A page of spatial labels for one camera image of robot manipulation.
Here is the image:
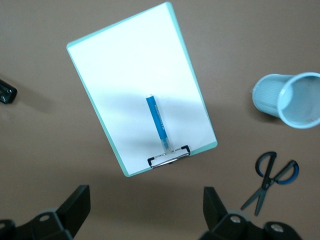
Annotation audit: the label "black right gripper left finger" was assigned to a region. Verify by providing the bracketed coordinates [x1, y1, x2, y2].
[0, 184, 91, 240]

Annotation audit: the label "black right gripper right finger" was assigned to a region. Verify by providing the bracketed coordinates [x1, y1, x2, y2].
[198, 186, 303, 240]

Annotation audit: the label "blue marker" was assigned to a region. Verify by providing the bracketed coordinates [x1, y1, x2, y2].
[145, 93, 171, 154]

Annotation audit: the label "black and blue scissors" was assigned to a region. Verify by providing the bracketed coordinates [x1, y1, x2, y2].
[240, 151, 300, 217]

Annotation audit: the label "black stapler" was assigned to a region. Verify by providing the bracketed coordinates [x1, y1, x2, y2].
[0, 78, 18, 105]

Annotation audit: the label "light blue mesh pen cup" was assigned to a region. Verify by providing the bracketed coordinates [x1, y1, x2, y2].
[249, 71, 320, 130]

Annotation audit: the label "white paper sheet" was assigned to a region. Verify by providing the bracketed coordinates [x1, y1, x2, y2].
[67, 3, 218, 176]

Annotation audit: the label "teal clipboard with metal clip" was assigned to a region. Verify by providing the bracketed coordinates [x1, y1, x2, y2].
[66, 1, 219, 178]

